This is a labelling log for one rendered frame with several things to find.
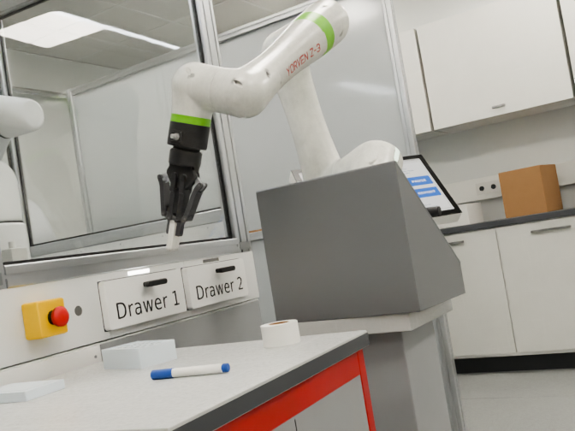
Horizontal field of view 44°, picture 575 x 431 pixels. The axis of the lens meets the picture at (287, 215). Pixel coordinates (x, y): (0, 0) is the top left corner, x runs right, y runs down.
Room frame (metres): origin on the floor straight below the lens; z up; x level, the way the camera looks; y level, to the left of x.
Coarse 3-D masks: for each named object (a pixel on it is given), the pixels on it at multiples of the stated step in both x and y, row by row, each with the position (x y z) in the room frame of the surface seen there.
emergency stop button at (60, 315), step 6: (60, 306) 1.39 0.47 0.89; (54, 312) 1.37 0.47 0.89; (60, 312) 1.38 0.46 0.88; (66, 312) 1.39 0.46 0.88; (54, 318) 1.37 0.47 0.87; (60, 318) 1.38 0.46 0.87; (66, 318) 1.39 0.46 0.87; (54, 324) 1.38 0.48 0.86; (60, 324) 1.38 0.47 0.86; (66, 324) 1.39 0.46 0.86
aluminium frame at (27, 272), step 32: (224, 128) 2.16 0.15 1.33; (224, 160) 2.13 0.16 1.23; (224, 192) 2.13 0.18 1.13; (0, 256) 1.36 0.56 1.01; (64, 256) 1.52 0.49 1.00; (96, 256) 1.59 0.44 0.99; (128, 256) 1.68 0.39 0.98; (160, 256) 1.80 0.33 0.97; (192, 256) 1.91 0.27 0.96; (0, 288) 1.35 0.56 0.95
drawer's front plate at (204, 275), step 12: (204, 264) 1.93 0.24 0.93; (216, 264) 1.98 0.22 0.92; (228, 264) 2.04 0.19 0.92; (240, 264) 2.10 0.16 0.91; (192, 276) 1.87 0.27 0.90; (204, 276) 1.92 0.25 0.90; (216, 276) 1.97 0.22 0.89; (228, 276) 2.03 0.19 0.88; (240, 276) 2.09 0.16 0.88; (192, 288) 1.86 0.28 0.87; (204, 288) 1.91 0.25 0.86; (228, 288) 2.02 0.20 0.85; (192, 300) 1.86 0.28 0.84; (204, 300) 1.90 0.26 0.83; (216, 300) 1.96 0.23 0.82
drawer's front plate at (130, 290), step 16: (160, 272) 1.76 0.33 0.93; (176, 272) 1.81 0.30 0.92; (112, 288) 1.60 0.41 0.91; (128, 288) 1.64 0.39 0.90; (144, 288) 1.69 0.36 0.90; (160, 288) 1.75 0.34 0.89; (176, 288) 1.80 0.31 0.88; (112, 304) 1.59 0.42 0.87; (160, 304) 1.74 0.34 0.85; (112, 320) 1.58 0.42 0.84; (128, 320) 1.63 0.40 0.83; (144, 320) 1.68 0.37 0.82
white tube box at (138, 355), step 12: (108, 348) 1.40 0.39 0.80; (120, 348) 1.39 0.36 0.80; (132, 348) 1.35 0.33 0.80; (144, 348) 1.32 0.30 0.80; (156, 348) 1.34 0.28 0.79; (168, 348) 1.36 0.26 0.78; (108, 360) 1.38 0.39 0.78; (120, 360) 1.35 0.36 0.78; (132, 360) 1.32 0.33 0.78; (144, 360) 1.31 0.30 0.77; (156, 360) 1.33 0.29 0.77; (168, 360) 1.35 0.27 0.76
